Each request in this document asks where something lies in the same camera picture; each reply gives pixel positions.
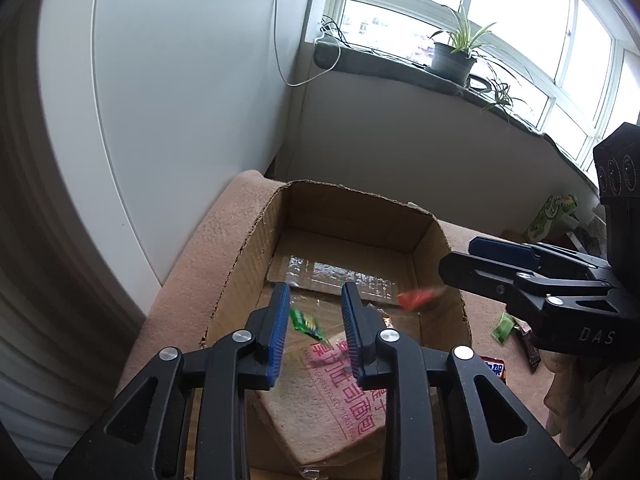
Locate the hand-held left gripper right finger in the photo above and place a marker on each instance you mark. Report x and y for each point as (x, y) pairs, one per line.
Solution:
(352, 335)

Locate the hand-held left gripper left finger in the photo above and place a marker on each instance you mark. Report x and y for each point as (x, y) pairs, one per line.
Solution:
(277, 335)

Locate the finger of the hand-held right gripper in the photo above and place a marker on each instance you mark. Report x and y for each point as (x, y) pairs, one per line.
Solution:
(480, 275)
(500, 251)

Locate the small green candy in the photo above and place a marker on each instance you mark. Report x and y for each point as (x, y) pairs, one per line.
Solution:
(305, 324)

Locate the green snack packet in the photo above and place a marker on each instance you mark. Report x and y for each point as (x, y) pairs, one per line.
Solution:
(502, 331)

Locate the small red candy packet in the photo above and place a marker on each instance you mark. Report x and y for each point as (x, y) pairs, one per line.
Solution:
(415, 299)

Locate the bread packet with pink print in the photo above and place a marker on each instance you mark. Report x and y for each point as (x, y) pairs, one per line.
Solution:
(320, 410)

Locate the dark snack packet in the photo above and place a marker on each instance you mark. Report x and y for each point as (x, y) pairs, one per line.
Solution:
(531, 352)

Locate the chocolate bar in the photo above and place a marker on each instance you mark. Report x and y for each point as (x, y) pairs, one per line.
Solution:
(495, 369)

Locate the cardboard box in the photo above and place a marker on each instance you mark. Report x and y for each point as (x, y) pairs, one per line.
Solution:
(350, 220)

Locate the person's right hand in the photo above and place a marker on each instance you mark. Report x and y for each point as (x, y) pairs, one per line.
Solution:
(565, 390)

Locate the green printed carton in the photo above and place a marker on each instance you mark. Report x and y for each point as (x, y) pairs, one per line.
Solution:
(547, 215)

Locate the potted spider plant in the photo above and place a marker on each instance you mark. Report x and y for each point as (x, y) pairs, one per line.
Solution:
(452, 62)

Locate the grey window sill cover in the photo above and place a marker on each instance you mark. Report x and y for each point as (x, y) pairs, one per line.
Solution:
(400, 67)

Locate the white radiator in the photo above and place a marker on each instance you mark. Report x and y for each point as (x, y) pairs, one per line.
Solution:
(45, 360)

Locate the white cabinet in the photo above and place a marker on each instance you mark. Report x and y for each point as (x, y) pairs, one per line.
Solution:
(175, 110)

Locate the white framed window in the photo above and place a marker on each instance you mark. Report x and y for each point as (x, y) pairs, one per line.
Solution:
(400, 15)

